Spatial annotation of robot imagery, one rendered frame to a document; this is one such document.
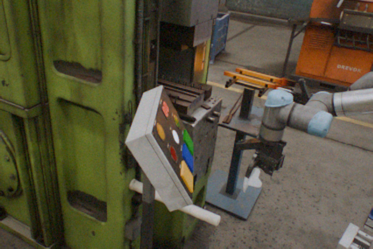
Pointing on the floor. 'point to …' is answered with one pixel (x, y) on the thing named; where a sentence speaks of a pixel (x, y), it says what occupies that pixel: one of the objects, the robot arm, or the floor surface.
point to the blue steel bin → (220, 34)
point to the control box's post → (147, 213)
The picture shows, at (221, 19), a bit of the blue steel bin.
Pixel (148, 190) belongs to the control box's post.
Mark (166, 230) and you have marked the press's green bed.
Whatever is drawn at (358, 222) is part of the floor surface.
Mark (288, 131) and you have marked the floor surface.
